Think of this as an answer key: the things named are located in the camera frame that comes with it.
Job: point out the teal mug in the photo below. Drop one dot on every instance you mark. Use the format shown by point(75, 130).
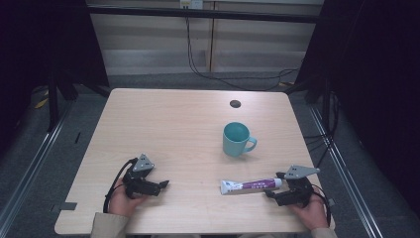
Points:
point(235, 139)

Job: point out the dark round table grommet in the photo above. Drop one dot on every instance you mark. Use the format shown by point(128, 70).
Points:
point(235, 103)

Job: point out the white wall socket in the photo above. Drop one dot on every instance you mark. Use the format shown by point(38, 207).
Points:
point(191, 3)

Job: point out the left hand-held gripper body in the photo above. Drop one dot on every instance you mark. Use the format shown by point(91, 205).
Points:
point(142, 183)

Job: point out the black horizontal bar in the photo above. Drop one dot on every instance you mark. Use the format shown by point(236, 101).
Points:
point(198, 14)

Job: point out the metal floor rail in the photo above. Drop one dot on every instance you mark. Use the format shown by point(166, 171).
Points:
point(343, 175)
point(29, 165)

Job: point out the white purple toothpaste tube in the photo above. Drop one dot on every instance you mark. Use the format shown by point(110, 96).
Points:
point(247, 186)

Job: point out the black stand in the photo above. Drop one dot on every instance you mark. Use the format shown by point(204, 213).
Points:
point(325, 105)
point(52, 102)

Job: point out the yellow floor scrap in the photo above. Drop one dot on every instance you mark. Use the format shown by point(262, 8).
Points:
point(41, 103)

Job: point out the dark curtain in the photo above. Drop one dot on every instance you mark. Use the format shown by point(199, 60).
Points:
point(373, 82)
point(43, 43)

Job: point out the person's left hand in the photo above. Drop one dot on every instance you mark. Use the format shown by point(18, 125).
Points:
point(122, 202)

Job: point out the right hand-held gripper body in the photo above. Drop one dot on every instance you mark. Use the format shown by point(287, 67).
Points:
point(295, 190)

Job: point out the person's right hand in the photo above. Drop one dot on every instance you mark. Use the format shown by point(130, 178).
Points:
point(312, 214)

